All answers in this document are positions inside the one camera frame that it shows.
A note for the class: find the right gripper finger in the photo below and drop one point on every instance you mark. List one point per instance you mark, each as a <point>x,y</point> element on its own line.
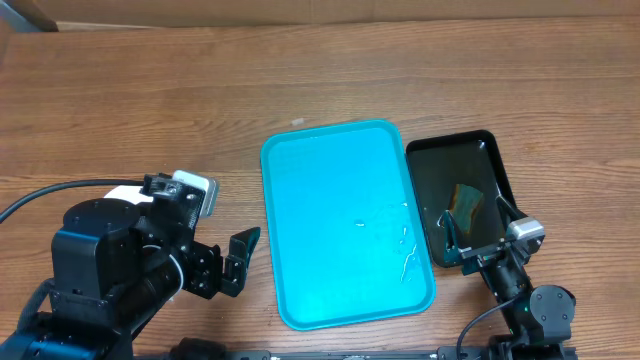
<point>454,240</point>
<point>507,211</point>

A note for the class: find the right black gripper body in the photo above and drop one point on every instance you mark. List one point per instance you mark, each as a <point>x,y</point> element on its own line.
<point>484,258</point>

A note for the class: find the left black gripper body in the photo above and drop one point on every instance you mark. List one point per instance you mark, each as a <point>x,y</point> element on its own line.
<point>201,278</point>

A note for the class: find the green yellow sponge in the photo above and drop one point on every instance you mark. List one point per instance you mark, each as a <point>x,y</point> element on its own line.
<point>464,205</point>

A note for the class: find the white plate with stain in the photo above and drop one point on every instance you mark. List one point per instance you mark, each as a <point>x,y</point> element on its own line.
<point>131,194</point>

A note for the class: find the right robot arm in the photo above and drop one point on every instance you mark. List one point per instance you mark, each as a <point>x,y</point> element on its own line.
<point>539,318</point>

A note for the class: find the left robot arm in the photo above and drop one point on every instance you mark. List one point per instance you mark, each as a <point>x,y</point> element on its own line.
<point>117,263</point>

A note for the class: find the black rectangular tray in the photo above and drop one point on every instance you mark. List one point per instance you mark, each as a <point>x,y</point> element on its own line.
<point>437,164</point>

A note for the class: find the teal plastic tray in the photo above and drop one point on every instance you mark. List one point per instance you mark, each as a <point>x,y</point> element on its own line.
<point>345,234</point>

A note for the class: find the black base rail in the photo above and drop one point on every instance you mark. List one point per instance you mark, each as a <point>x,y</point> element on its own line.
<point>191,348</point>

